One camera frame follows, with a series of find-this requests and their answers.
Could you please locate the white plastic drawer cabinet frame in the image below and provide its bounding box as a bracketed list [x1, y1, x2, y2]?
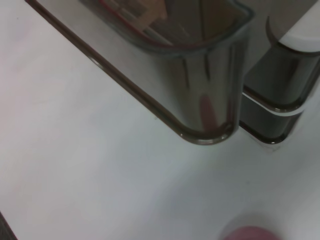
[241, 14, 320, 118]

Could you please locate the pink peach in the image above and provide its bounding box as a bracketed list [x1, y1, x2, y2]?
[219, 224, 279, 240]

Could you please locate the brown translucent drawer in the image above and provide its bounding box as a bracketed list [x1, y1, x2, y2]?
[243, 43, 320, 114]
[238, 96, 305, 146]
[24, 0, 255, 147]

